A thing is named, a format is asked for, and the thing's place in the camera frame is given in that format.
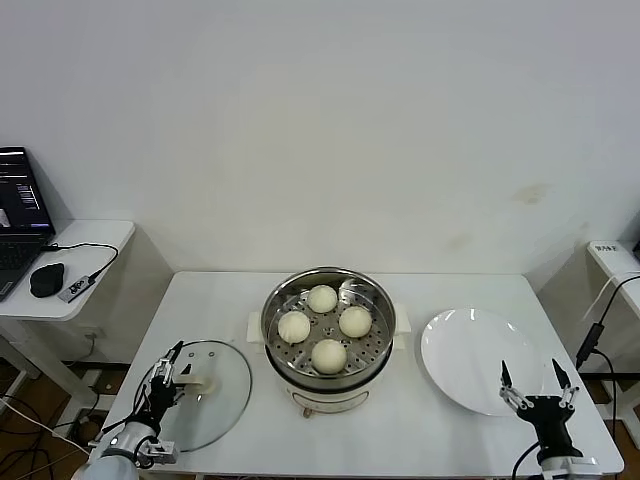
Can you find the white floor cable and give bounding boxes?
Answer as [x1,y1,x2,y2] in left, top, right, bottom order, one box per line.
[0,395,94,455]

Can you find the stainless steel steamer basket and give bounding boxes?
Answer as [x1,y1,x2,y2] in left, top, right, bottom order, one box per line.
[262,266,398,389]

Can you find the black cable with adapter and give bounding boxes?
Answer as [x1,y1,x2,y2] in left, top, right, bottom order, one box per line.
[575,273,640,451]

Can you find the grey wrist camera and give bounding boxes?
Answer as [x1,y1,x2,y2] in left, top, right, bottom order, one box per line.
[542,456,601,475]
[137,438,180,465]

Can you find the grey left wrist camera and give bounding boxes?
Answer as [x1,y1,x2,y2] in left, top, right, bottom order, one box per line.
[137,438,180,465]

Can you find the black floor cables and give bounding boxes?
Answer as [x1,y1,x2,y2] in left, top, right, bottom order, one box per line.
[0,419,91,480]

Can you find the black laptop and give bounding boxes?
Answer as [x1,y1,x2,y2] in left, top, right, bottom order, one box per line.
[0,146,57,303]

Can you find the glass lid with cream handle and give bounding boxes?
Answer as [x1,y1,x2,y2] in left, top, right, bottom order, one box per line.
[133,339,254,454]

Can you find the cream electric cooker base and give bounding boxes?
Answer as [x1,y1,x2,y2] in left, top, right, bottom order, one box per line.
[247,308,414,419]

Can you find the white steamed baozi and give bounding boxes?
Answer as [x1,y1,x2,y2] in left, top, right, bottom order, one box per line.
[277,310,311,345]
[306,284,339,314]
[311,338,348,375]
[338,306,373,339]

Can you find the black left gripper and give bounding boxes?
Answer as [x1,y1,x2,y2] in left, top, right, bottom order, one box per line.
[146,340,194,427]

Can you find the white thin cable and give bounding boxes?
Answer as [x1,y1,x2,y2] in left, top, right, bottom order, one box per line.
[582,269,640,321]

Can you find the white side table with label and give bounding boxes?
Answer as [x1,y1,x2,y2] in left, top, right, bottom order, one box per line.
[587,239,640,436]

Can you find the black computer mouse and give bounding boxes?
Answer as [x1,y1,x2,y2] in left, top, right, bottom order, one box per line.
[30,262,67,299]

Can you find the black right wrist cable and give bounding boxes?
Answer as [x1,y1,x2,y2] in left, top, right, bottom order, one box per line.
[510,442,544,480]

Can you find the white round plate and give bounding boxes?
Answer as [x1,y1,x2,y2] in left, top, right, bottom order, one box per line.
[420,308,545,417]

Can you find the white side table with laptop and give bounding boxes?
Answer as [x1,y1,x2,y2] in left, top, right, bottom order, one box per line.
[0,218,137,411]

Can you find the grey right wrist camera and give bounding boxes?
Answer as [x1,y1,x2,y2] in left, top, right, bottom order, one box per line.
[542,456,601,475]

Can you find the black laptop cable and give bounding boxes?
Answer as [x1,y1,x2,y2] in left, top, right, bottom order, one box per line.
[43,242,120,279]

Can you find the grey portable drive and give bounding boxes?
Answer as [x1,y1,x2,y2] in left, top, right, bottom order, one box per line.
[58,273,96,303]

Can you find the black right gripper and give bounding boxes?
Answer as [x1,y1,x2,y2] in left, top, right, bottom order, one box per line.
[498,356,585,461]

